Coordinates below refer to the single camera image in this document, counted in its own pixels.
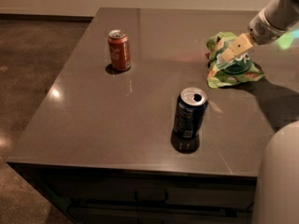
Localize red coke can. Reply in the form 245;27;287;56
107;30;131;72

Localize green rice chip bag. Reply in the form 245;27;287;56
206;32;264;89

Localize blue pepsi can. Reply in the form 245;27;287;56
173;87;207;139

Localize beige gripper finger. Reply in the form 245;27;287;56
221;34;254;62

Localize dark cabinet drawers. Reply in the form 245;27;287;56
9;162;256;224

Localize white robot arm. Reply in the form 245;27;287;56
219;0;299;224

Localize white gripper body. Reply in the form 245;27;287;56
249;7;288;45

